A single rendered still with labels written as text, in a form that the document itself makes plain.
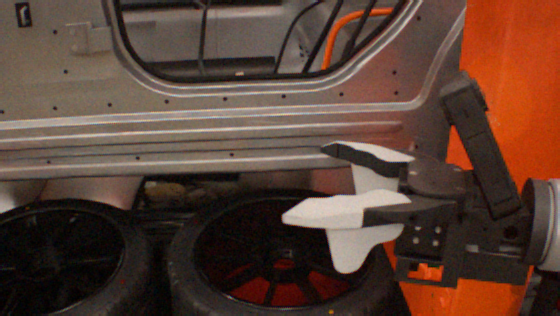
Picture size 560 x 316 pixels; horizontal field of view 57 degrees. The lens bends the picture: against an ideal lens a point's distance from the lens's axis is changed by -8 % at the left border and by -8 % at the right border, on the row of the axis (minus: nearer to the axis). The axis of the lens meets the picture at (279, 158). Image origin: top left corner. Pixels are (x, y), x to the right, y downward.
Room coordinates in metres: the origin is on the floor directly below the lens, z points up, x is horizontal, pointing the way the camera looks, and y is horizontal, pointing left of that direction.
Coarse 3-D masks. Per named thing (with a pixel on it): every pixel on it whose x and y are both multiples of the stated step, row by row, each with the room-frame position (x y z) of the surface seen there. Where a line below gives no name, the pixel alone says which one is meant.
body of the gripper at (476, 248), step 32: (416, 160) 0.41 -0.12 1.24; (416, 192) 0.35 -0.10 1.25; (448, 192) 0.34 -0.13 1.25; (480, 192) 0.35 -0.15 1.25; (544, 192) 0.34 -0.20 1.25; (448, 224) 0.33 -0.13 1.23; (480, 224) 0.35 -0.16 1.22; (512, 224) 0.34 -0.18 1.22; (544, 224) 0.32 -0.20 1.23; (416, 256) 0.34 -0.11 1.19; (448, 256) 0.33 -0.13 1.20; (480, 256) 0.34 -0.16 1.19; (512, 256) 0.33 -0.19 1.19
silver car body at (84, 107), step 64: (0, 0) 1.20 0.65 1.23; (64, 0) 1.22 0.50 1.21; (128, 0) 2.90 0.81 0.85; (192, 0) 2.18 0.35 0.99; (256, 0) 2.92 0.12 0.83; (320, 0) 1.62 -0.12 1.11; (384, 0) 2.01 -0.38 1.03; (448, 0) 1.32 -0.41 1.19; (0, 64) 1.20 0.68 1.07; (64, 64) 1.22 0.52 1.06; (128, 64) 1.26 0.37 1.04; (192, 64) 1.92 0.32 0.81; (256, 64) 1.93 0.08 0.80; (320, 64) 1.86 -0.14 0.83; (384, 64) 1.30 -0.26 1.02; (448, 64) 1.29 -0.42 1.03; (0, 128) 1.18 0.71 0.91; (64, 128) 1.20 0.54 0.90; (128, 128) 1.21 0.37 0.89; (192, 128) 1.23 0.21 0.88; (256, 128) 1.24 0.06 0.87; (320, 128) 1.25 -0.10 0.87; (384, 128) 1.27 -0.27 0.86; (448, 128) 1.29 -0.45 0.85
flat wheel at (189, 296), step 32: (256, 192) 1.54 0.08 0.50; (288, 192) 1.54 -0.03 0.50; (320, 192) 1.54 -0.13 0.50; (192, 224) 1.35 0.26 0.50; (224, 224) 1.40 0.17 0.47; (256, 224) 1.47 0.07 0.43; (288, 224) 1.48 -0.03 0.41; (192, 256) 1.20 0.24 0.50; (224, 256) 1.23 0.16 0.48; (256, 256) 1.23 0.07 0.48; (288, 256) 1.28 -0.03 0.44; (320, 256) 1.24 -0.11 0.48; (384, 256) 1.20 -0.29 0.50; (192, 288) 1.07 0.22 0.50; (224, 288) 1.09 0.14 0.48; (352, 288) 1.07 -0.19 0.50; (384, 288) 1.07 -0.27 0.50
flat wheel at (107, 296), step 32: (0, 224) 1.33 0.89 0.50; (32, 224) 1.37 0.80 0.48; (64, 224) 1.41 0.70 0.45; (96, 224) 1.38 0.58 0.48; (128, 224) 1.35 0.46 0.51; (0, 256) 1.29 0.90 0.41; (32, 256) 1.22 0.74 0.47; (64, 256) 1.21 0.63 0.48; (96, 256) 1.40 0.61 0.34; (128, 256) 1.19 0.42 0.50; (0, 288) 1.07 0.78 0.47; (32, 288) 1.08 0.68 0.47; (96, 288) 1.06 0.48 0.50; (128, 288) 1.06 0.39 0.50
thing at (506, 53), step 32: (480, 0) 0.86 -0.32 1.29; (512, 0) 0.76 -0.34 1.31; (544, 0) 0.77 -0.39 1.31; (480, 32) 0.85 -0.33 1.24; (512, 32) 0.76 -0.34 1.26; (544, 32) 0.77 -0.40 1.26; (480, 64) 0.83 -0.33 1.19; (512, 64) 0.76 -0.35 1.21; (544, 64) 0.77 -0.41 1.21; (512, 96) 0.76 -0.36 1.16; (544, 96) 0.77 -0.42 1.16; (512, 128) 0.76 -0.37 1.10; (544, 128) 0.77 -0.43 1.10; (448, 160) 0.90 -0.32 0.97; (512, 160) 0.77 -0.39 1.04; (544, 160) 0.77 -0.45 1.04; (448, 288) 0.80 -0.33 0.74; (480, 288) 0.77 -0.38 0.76; (512, 288) 0.77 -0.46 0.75
